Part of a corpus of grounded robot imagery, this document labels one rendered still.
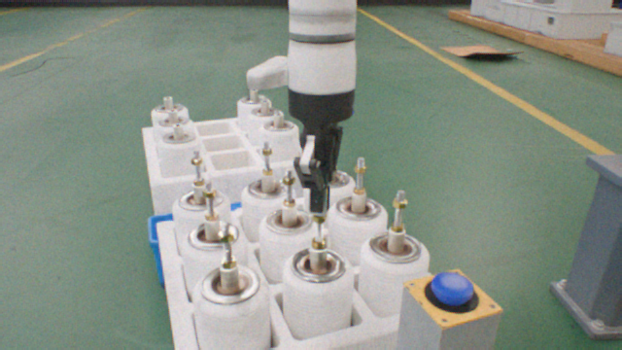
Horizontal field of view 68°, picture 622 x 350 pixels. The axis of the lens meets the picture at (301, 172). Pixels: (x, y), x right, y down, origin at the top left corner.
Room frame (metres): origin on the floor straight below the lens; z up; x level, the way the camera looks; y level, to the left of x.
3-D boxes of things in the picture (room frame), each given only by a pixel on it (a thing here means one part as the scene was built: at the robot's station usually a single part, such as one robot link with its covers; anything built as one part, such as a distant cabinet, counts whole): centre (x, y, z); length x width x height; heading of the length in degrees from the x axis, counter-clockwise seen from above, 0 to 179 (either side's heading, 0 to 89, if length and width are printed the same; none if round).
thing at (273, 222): (0.62, 0.02, 0.25); 0.08 x 0.08 x 0.01
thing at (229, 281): (0.46, 0.09, 0.26); 0.02 x 0.02 x 0.03
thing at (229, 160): (1.13, 0.21, 0.09); 0.39 x 0.39 x 0.18; 20
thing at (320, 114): (0.51, -0.02, 0.45); 0.08 x 0.08 x 0.09
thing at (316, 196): (0.49, -0.02, 0.37); 0.03 x 0.01 x 0.05; 161
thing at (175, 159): (0.98, 0.28, 0.16); 0.10 x 0.10 x 0.18
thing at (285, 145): (1.06, 0.06, 0.16); 0.10 x 0.10 x 0.18
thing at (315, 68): (0.51, 0.00, 0.52); 0.11 x 0.09 x 0.06; 71
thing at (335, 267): (0.50, -0.02, 0.25); 0.08 x 0.08 x 0.01
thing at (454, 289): (0.37, -0.15, 0.32); 0.04 x 0.04 x 0.02
